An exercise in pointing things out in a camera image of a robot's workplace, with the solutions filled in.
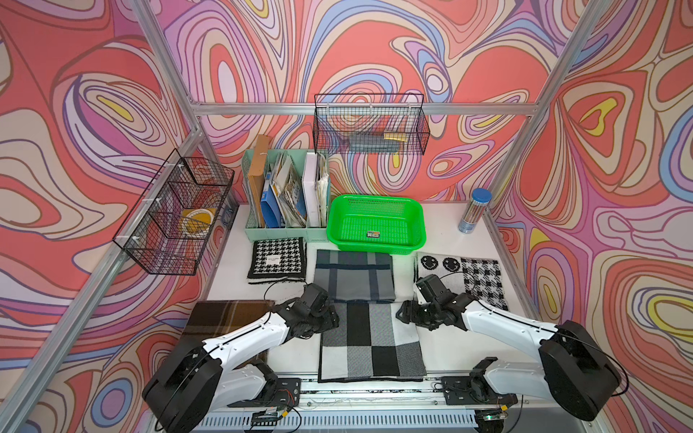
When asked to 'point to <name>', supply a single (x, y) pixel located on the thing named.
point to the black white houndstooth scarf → (278, 260)
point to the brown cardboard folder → (257, 175)
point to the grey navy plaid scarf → (355, 276)
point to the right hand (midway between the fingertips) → (408, 325)
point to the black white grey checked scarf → (370, 344)
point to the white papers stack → (315, 184)
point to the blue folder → (271, 216)
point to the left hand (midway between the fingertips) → (335, 323)
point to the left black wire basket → (170, 226)
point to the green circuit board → (263, 419)
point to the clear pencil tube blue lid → (480, 198)
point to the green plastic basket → (376, 225)
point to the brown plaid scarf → (217, 318)
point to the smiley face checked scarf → (480, 278)
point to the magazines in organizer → (290, 190)
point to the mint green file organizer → (311, 234)
